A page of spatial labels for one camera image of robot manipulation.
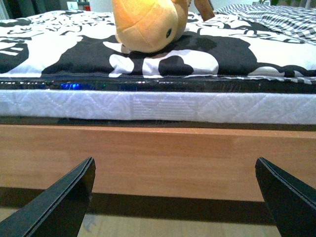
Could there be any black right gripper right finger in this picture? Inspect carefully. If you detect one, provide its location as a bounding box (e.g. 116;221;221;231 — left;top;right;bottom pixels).
255;158;316;237

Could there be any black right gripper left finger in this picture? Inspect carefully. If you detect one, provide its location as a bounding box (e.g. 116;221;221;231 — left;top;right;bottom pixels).
0;157;96;237

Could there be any white quilted mattress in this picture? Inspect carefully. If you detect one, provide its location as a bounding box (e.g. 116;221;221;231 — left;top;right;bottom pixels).
0;89;316;125

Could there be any black and white bedspread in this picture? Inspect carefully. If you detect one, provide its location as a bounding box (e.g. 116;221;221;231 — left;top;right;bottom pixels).
0;10;316;84

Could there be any black white checkered blanket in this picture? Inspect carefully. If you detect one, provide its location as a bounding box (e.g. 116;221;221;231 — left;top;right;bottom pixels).
215;4;316;45

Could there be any orange plush toy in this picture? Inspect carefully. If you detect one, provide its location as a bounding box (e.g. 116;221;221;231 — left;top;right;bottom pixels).
112;0;191;53

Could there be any wooden bed frame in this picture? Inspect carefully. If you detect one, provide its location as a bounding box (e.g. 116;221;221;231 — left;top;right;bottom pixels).
0;125;316;201

